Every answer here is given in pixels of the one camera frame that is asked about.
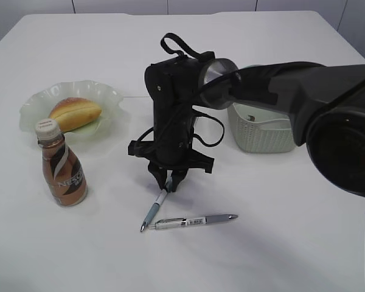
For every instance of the blue white pen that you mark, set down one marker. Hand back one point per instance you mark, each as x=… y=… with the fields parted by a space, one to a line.
x=156 y=205

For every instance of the grey-green plastic basket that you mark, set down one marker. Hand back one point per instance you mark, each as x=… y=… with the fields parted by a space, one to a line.
x=270 y=133

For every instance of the grey white pen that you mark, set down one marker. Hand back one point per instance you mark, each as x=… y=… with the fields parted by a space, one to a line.
x=188 y=222

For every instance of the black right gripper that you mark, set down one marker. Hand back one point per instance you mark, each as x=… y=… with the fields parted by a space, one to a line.
x=171 y=85

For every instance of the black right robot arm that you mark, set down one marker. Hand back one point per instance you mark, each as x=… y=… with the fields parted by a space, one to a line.
x=325 y=106

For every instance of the brown Nescafe coffee bottle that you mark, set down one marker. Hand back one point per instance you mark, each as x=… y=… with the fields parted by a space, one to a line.
x=62 y=169

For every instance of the colourful paper scrap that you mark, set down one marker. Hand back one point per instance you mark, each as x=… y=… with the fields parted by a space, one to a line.
x=251 y=118

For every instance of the green wavy glass plate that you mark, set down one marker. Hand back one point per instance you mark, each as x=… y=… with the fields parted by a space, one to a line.
x=112 y=121

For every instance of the golden bread roll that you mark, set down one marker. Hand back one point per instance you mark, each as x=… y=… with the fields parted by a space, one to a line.
x=74 y=112

